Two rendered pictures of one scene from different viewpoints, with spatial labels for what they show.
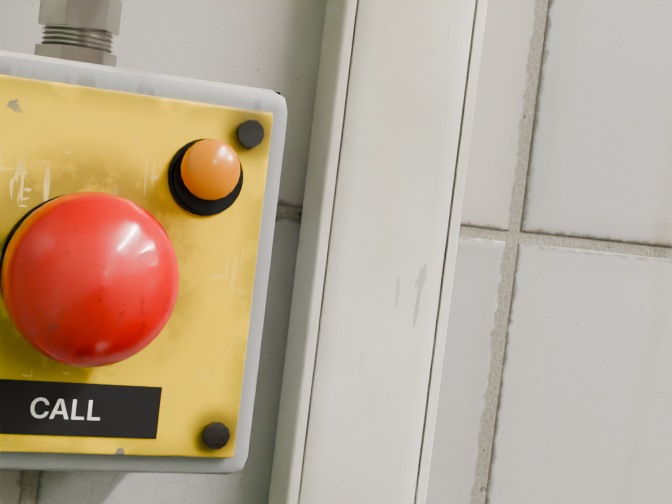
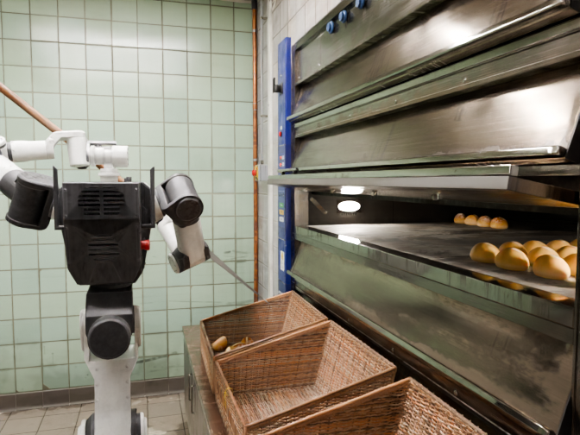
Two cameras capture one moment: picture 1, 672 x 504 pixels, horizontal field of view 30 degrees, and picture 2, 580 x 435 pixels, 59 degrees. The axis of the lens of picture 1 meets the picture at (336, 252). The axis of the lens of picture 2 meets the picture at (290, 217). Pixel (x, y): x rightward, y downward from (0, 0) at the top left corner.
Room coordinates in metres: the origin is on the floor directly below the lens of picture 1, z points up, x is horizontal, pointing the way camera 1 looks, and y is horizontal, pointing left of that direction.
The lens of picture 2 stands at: (0.87, -3.11, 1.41)
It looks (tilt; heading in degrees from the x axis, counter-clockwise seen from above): 4 degrees down; 96
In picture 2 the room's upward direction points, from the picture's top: straight up
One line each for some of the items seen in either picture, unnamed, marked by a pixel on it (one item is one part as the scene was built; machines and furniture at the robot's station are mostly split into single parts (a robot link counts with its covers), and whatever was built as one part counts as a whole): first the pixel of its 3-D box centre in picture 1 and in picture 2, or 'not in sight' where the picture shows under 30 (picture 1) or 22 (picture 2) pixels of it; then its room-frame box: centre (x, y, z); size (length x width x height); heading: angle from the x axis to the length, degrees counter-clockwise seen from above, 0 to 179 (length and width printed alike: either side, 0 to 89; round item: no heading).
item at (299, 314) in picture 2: not in sight; (258, 335); (0.47, -0.86, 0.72); 0.56 x 0.49 x 0.28; 111
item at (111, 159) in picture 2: not in sight; (110, 160); (0.14, -1.58, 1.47); 0.10 x 0.07 x 0.09; 20
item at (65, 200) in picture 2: not in sight; (108, 226); (0.15, -1.64, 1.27); 0.34 x 0.30 x 0.36; 20
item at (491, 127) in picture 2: not in sight; (369, 143); (0.94, -1.30, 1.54); 1.79 x 0.11 x 0.19; 112
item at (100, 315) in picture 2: not in sight; (110, 316); (0.17, -1.67, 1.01); 0.28 x 0.13 x 0.18; 114
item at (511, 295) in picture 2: not in sight; (375, 252); (0.96, -1.29, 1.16); 1.80 x 0.06 x 0.04; 112
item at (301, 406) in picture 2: not in sight; (295, 384); (0.69, -1.41, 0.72); 0.56 x 0.49 x 0.28; 113
